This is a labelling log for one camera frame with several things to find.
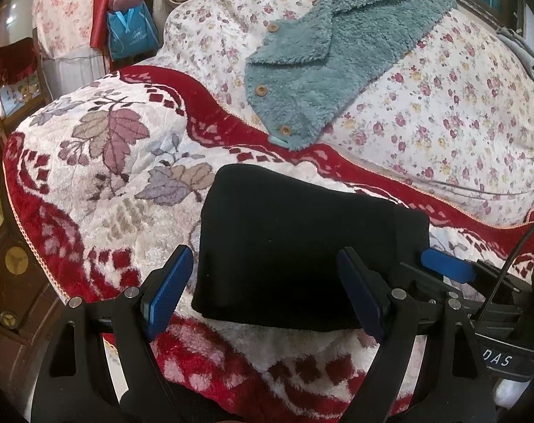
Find teal fleece garment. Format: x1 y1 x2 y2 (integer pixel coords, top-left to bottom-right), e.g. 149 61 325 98
244 0 458 149

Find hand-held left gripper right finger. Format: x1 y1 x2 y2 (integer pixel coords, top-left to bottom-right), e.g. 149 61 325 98
337 247 497 423

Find red and white plush blanket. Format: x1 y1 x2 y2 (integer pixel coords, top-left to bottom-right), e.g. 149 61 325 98
3 65 534 423

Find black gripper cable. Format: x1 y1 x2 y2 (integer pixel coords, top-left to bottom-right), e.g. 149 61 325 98
474 225 534 322

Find floral bed sheet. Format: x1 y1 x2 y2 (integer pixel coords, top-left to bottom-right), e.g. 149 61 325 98
163 0 534 230

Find thin grey cable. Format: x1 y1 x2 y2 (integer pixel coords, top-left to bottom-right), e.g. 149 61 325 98
430 154 534 199

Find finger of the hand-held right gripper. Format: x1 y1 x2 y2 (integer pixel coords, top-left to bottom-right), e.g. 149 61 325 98
399 249 478 299

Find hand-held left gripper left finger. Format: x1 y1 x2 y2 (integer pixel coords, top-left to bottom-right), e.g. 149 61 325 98
29 244 195 423

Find dark red velvet cloth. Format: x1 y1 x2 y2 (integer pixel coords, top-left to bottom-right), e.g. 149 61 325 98
0 37 41 89

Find red hanging cloth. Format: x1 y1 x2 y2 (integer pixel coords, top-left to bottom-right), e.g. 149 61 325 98
91 0 118 47

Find floral cloth cover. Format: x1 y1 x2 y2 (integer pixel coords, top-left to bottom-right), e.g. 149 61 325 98
31 0 109 100

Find black pants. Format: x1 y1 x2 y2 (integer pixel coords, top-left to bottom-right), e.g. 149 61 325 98
191 164 430 332

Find blue gift bag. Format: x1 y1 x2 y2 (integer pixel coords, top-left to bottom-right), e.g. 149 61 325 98
106 2 160 60

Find wooden cabinet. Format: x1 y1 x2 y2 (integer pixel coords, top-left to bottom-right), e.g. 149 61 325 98
0 84 69 362

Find grey cloth at edge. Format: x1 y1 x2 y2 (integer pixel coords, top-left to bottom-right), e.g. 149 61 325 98
496 26 534 93

